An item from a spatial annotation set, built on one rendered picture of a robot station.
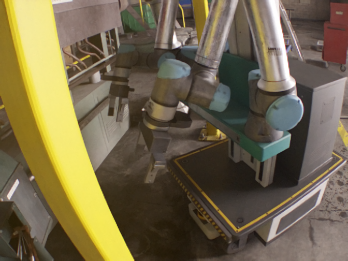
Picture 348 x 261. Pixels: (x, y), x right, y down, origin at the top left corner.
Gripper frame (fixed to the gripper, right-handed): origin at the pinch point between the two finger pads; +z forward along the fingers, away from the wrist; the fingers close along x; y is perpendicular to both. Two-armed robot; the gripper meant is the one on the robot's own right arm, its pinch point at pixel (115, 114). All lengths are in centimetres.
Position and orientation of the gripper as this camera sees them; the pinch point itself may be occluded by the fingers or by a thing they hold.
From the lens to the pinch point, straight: 114.0
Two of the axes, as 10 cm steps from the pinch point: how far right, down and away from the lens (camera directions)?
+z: -1.6, 9.7, 1.8
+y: 8.5, 0.4, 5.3
